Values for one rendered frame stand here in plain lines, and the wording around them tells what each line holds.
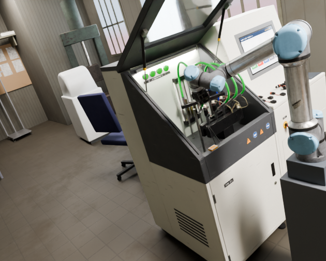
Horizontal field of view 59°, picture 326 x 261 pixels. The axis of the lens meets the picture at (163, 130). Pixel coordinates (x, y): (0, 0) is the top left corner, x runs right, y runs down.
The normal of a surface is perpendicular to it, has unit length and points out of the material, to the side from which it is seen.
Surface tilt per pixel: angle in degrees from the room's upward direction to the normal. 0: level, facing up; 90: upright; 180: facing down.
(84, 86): 71
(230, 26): 76
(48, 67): 90
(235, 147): 90
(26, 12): 90
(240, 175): 90
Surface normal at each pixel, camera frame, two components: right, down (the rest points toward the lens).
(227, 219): 0.59, 0.14
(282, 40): -0.56, 0.32
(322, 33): -0.73, 0.43
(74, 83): 0.43, -0.14
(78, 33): 0.40, 0.23
